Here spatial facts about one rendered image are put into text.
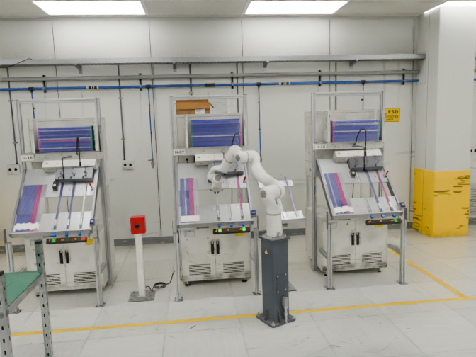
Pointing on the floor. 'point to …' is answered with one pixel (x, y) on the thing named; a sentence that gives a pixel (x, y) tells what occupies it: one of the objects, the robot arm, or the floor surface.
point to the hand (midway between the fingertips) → (216, 192)
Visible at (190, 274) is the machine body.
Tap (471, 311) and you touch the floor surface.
